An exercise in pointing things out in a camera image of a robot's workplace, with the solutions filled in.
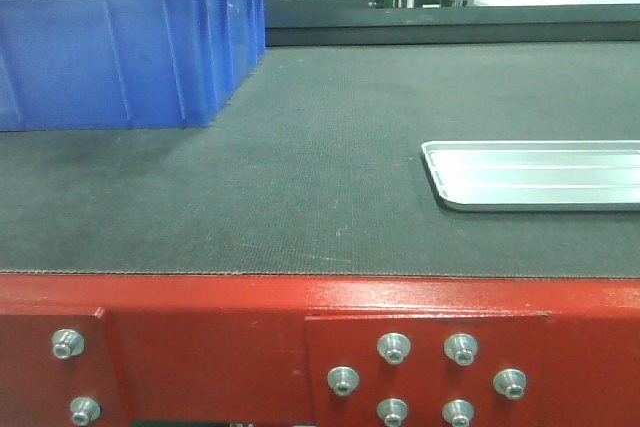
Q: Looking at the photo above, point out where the black conveyor belt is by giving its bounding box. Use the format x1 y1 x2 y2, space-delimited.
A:
1 42 639 278

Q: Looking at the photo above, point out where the silver metal tray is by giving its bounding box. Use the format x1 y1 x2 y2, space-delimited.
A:
421 140 639 212

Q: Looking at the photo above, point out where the blue crate on belt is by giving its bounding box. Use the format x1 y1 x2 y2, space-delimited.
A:
1 0 266 131

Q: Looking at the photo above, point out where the red conveyor frame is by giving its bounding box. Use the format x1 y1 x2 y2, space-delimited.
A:
1 274 639 426

